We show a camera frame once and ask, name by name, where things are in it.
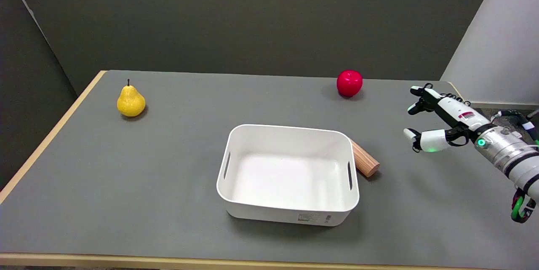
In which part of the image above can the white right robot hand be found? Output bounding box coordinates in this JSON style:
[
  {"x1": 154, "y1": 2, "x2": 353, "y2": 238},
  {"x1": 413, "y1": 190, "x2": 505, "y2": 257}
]
[{"x1": 403, "y1": 83, "x2": 493, "y2": 153}]

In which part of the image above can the wooden cylinder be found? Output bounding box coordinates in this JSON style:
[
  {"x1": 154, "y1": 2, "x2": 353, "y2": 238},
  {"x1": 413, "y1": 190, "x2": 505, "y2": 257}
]
[{"x1": 350, "y1": 139, "x2": 381, "y2": 178}]

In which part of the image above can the red apple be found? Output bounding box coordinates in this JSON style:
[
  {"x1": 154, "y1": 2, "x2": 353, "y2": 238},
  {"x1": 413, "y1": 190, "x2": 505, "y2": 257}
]
[{"x1": 336, "y1": 70, "x2": 363, "y2": 98}]

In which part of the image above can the white plastic bin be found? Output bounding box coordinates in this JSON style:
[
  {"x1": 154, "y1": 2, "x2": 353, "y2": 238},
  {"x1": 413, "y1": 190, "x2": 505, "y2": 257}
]
[{"x1": 216, "y1": 124, "x2": 360, "y2": 227}]

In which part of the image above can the yellow pear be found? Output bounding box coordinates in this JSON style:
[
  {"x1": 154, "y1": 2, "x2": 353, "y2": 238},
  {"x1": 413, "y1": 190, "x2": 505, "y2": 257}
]
[{"x1": 117, "y1": 79, "x2": 146, "y2": 118}]

